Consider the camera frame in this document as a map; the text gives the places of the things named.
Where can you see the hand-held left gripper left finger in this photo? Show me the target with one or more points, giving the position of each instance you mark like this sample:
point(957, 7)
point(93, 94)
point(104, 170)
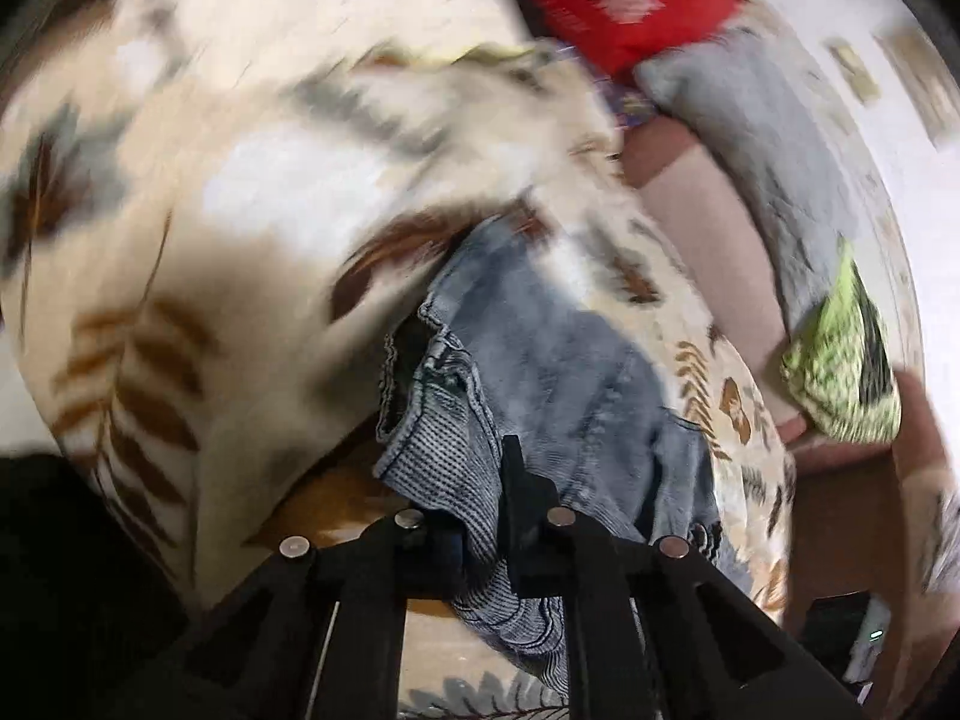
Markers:
point(375, 566)

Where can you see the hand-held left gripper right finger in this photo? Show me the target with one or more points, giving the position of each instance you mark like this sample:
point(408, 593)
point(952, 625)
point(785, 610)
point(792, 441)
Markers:
point(525, 540)

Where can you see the blue denim pants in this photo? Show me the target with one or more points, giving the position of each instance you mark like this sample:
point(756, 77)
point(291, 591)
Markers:
point(555, 360)

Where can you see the grey crumpled cloth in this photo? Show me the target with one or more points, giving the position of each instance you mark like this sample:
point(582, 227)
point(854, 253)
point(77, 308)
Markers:
point(946, 540)

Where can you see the green patterned quilt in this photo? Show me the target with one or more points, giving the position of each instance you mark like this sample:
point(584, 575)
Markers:
point(825, 379)

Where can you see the pink brown sofa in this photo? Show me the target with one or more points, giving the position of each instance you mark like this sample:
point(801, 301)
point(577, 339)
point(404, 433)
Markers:
point(712, 240)

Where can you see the leaf print blanket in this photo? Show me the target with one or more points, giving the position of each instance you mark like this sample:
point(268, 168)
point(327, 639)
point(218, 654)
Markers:
point(225, 240)

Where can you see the purple printed package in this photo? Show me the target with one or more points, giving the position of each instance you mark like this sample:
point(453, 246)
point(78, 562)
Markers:
point(626, 103)

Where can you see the grey blanket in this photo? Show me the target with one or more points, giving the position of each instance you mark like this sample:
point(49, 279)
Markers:
point(765, 150)

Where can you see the beige wall socket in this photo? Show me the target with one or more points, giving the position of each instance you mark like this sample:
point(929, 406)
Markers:
point(853, 69)
point(921, 86)

